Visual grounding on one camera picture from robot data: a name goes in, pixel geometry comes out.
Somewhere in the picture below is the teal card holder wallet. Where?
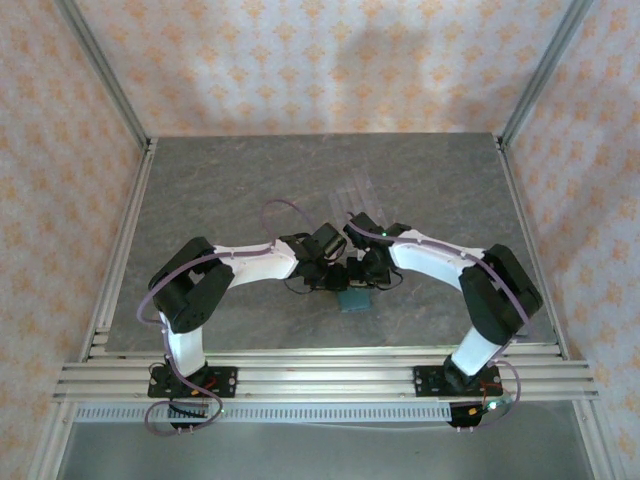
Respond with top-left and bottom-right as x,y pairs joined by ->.
335,285 -> 375,315

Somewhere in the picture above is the clear acrylic card stand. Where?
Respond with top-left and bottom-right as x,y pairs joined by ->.
328,168 -> 390,229

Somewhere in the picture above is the orange patterned backdrop cloth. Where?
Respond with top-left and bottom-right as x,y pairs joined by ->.
0,0 -> 640,480

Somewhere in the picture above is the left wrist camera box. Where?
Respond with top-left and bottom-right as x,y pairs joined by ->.
306,221 -> 350,260

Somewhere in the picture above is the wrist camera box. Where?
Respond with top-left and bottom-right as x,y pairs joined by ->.
306,221 -> 350,260
342,211 -> 385,247

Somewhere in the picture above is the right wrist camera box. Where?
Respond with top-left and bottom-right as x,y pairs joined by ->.
342,211 -> 385,247

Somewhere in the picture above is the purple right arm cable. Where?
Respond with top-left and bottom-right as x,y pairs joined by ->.
342,224 -> 534,431

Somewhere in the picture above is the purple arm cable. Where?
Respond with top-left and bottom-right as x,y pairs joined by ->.
342,224 -> 534,431
137,198 -> 314,436

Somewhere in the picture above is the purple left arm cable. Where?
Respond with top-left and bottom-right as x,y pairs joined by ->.
137,198 -> 314,436

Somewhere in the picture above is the aluminium front mounting rail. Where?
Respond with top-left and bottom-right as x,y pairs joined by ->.
52,348 -> 600,402

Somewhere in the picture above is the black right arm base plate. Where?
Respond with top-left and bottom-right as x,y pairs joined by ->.
412,364 -> 501,400

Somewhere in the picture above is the slotted grey cable duct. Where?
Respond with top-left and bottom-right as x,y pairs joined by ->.
74,403 -> 454,424

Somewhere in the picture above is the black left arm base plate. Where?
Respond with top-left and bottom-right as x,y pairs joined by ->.
148,366 -> 238,400

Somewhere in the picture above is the aluminium table side rail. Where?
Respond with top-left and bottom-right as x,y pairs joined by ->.
82,138 -> 159,362
493,135 -> 570,360

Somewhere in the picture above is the aluminium frame post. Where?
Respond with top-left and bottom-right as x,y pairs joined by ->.
498,0 -> 597,147
53,0 -> 152,147

